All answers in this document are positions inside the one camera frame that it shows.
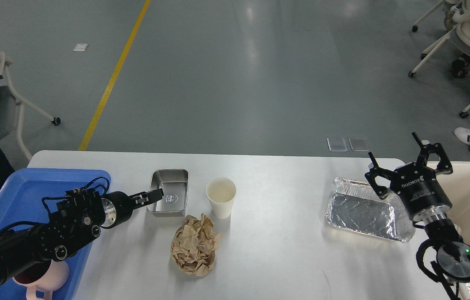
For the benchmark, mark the aluminium foil tray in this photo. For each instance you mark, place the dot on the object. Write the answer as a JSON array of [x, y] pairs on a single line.
[[353, 205]]

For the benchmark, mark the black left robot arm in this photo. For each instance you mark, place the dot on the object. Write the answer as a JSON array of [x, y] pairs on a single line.
[[80, 216]]

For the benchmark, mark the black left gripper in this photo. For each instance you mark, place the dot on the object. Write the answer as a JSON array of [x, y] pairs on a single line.
[[118, 206]]

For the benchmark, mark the crumpled brown paper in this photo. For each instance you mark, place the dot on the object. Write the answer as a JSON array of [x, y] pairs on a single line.
[[194, 245]]

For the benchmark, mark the stainless steel rectangular container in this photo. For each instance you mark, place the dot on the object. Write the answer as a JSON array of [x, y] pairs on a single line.
[[175, 186]]

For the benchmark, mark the white paper cup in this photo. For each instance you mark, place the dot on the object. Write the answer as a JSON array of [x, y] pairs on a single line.
[[221, 193]]

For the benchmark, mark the white office chair left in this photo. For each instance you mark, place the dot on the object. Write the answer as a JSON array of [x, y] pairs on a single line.
[[12, 108]]

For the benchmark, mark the pink mug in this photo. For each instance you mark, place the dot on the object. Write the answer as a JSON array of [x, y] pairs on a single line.
[[42, 279]]

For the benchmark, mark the floor outlet cover left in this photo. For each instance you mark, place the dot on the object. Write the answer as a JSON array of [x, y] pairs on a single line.
[[337, 144]]

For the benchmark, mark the floor outlet cover right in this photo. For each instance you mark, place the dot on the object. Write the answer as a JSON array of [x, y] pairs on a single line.
[[358, 144]]

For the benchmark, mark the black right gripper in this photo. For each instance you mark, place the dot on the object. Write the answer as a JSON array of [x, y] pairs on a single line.
[[420, 189]]

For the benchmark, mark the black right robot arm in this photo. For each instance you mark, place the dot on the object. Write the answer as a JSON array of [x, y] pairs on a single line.
[[444, 257]]

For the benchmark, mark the blue plastic tray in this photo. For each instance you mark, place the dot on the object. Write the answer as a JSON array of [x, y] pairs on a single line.
[[20, 200]]

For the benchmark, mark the floor outlet cover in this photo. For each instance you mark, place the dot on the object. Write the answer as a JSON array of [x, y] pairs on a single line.
[[337, 144], [358, 144]]

